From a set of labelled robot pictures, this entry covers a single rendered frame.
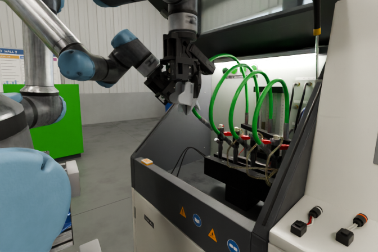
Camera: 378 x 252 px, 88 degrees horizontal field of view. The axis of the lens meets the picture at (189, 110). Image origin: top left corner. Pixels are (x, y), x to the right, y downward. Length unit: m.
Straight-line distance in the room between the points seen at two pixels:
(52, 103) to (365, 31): 1.02
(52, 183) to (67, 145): 3.77
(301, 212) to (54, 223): 0.54
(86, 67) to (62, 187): 0.40
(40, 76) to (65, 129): 3.05
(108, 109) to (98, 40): 2.27
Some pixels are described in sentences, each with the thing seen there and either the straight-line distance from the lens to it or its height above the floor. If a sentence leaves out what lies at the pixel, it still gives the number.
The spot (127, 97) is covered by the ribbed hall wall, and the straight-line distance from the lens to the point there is 7.35.
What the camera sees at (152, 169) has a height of 0.95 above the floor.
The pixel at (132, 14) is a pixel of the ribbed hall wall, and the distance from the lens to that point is 7.82.
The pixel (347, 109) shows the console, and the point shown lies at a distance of 0.69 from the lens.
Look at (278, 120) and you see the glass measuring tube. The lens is 1.00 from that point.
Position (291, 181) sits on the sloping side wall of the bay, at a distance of 0.59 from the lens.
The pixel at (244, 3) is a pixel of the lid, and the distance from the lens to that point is 0.91.
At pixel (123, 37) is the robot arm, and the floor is 1.44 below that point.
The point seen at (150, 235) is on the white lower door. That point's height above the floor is 0.63.
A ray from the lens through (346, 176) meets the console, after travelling 0.68.
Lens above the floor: 1.30
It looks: 8 degrees down
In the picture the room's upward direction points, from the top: straight up
